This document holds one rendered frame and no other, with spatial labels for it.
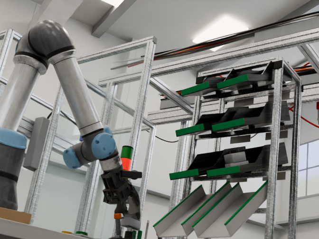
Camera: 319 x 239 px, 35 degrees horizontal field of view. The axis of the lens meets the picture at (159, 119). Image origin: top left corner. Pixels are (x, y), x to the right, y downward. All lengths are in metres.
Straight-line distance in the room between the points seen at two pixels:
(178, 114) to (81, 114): 1.78
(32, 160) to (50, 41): 1.31
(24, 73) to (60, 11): 8.03
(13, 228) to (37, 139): 1.89
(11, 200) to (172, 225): 0.55
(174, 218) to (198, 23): 9.41
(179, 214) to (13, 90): 0.68
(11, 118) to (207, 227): 0.70
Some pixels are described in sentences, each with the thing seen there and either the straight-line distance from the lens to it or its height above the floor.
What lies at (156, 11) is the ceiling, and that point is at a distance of 10.81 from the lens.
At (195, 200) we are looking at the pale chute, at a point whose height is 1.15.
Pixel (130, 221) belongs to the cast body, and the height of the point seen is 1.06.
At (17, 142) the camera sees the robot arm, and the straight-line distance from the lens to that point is 1.45.
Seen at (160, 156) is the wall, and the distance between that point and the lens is 11.48.
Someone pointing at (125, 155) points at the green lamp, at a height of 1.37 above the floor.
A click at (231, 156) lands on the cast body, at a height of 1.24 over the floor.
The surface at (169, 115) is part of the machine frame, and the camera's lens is 3.36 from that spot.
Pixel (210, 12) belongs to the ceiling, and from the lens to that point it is 10.62.
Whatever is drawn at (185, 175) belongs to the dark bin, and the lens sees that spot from 1.68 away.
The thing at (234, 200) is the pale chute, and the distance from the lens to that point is 1.73.
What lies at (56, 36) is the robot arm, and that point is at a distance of 1.62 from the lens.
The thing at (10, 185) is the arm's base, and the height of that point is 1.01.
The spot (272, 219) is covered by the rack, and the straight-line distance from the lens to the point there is 1.62.
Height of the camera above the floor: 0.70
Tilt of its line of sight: 23 degrees up
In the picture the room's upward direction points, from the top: 9 degrees clockwise
